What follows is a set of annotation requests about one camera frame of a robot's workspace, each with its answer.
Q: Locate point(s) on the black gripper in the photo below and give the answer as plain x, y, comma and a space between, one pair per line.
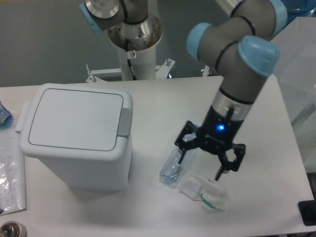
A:
219, 133

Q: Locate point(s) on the white plastic trash can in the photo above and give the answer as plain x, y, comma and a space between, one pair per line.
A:
82, 134

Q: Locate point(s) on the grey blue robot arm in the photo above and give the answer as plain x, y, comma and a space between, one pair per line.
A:
238, 50

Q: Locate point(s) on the clear plastic water bottle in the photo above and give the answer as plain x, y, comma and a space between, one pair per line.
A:
171, 171

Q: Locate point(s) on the crumpled clear plastic packaging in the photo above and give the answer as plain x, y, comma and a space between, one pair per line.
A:
212, 196

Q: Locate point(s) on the metal clamp screw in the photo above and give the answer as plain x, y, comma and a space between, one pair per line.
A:
206, 71

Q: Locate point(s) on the black device at edge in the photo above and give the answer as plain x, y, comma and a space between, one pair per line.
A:
307, 210

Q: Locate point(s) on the blue water jug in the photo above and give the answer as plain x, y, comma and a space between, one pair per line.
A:
300, 6

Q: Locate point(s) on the paper in plastic sleeve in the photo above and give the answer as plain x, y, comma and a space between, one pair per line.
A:
12, 173

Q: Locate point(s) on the blue labelled bottle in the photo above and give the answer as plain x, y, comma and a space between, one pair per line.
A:
6, 117

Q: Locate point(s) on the round metal object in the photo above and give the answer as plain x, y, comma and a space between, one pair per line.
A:
13, 229

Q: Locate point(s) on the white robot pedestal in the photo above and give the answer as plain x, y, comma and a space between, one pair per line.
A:
136, 46

